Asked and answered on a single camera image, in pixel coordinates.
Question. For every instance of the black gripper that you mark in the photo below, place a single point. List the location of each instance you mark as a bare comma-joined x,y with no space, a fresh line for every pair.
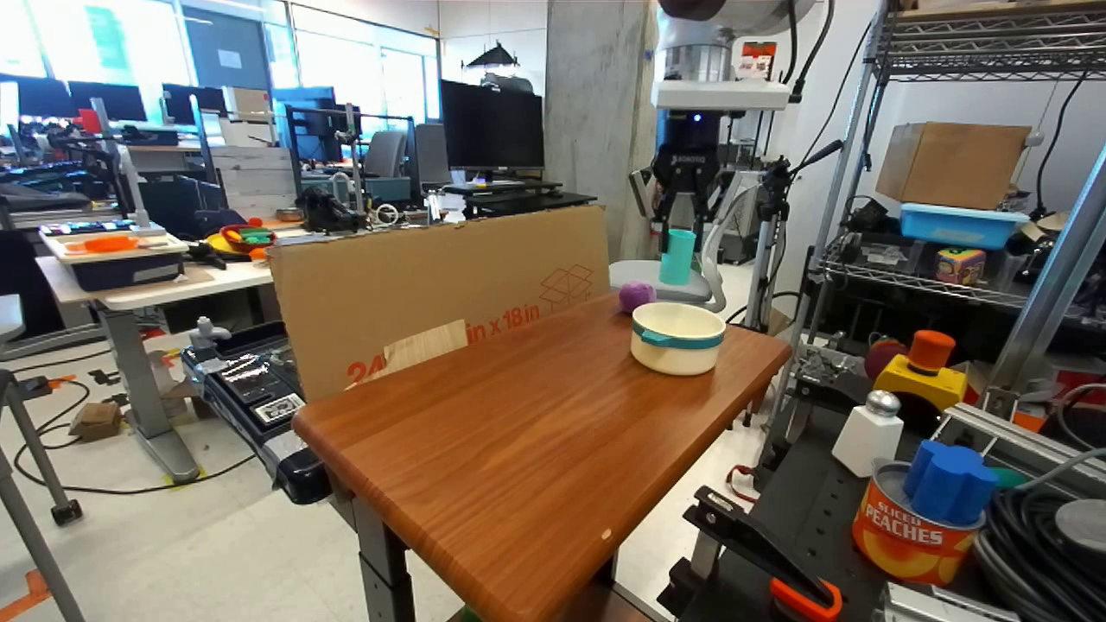
689,177

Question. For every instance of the teal plastic cup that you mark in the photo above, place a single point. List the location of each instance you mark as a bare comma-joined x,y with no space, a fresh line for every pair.
680,258

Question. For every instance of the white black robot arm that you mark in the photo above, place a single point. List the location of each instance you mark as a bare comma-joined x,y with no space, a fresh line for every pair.
721,80

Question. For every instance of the white pot with teal band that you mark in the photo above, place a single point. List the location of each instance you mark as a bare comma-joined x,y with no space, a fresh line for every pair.
680,340

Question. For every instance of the purple ball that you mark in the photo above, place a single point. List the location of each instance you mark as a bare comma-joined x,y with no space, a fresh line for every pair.
632,298

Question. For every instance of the black tripod stand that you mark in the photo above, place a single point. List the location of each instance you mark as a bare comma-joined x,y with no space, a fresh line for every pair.
776,220

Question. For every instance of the black computer monitor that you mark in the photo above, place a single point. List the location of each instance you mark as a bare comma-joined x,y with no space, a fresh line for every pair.
491,125

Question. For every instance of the dark red ball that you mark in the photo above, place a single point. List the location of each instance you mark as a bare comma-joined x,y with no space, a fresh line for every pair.
882,353

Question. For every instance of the brown cardboard sheet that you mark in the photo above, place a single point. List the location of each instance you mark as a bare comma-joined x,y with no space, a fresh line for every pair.
438,298

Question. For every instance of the orange cylinder button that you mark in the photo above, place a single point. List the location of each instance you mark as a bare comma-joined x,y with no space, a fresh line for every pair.
931,351

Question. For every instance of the brown cardboard box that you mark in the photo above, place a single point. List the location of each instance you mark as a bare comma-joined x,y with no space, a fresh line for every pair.
953,164

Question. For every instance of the blue plastic tray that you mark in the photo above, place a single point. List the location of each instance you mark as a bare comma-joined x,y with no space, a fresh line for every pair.
962,224

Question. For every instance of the yellow block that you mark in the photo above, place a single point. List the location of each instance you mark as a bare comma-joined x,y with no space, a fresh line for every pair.
921,380

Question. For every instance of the black perforated breadboard plate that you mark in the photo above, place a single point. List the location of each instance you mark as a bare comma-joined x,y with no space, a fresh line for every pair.
807,520

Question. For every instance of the orange black bar clamp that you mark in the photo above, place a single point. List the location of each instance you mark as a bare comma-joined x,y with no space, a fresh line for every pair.
796,580

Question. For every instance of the blue plastic knob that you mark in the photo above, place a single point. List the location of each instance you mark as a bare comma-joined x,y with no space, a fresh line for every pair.
953,480

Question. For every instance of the peaches tin can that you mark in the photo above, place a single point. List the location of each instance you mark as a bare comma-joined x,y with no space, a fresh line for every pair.
909,541

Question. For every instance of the grey round disc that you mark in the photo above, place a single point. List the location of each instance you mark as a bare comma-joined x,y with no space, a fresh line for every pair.
1082,524

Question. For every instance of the white desk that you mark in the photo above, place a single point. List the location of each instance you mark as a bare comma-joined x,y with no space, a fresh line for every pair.
151,333

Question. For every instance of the grey tray with orange item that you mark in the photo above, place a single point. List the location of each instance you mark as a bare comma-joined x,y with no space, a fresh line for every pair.
115,258

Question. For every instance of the aluminium frame post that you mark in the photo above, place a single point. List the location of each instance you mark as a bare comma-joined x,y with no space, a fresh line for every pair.
1056,277

